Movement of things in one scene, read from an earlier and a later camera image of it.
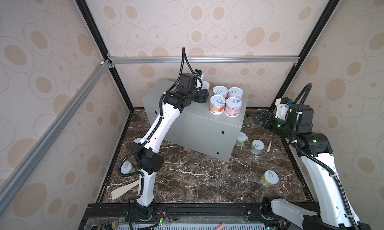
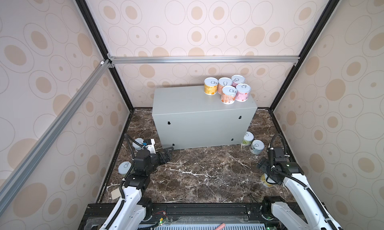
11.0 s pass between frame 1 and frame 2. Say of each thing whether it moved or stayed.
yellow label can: moved
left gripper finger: moved
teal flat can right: stayed
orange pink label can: moved
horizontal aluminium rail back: stayed
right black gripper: moved
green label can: moved
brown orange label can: moved
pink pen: stayed
